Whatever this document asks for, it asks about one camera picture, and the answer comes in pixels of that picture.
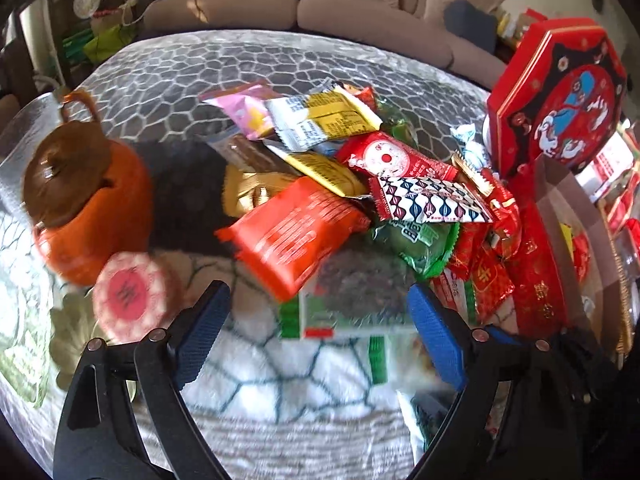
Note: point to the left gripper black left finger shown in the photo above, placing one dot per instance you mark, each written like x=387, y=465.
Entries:
x=98, y=436

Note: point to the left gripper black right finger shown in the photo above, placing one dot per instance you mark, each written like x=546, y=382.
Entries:
x=524, y=408

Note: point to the gold flower-shaped dish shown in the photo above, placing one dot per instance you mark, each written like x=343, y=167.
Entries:
x=73, y=325

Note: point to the pink round paper-wrapped cake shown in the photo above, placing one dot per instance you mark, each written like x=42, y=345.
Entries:
x=134, y=294

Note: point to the red octagonal box base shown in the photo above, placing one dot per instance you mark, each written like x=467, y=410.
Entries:
x=566, y=272

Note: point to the green snack packet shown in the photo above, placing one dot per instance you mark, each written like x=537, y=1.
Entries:
x=426, y=248

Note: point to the seaweed snack packet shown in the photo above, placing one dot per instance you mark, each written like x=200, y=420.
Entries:
x=357, y=292

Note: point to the orange pumpkin pot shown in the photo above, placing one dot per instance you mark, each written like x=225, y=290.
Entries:
x=88, y=197

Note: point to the orange-red snack packet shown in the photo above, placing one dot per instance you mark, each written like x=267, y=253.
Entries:
x=283, y=241

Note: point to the red white patterned snack packet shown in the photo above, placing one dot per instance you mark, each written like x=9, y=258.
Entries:
x=408, y=186

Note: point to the red octagonal box lid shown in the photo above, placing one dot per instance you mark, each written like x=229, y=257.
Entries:
x=561, y=95

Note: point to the yellow snack packet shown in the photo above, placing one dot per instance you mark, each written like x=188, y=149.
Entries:
x=326, y=171

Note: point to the pink snack packet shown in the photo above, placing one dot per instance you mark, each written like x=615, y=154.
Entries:
x=245, y=106

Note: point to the yellow white snack bar wrapper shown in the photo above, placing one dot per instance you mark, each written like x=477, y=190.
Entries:
x=307, y=120

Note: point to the brown sofa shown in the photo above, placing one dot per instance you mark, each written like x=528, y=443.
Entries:
x=455, y=35

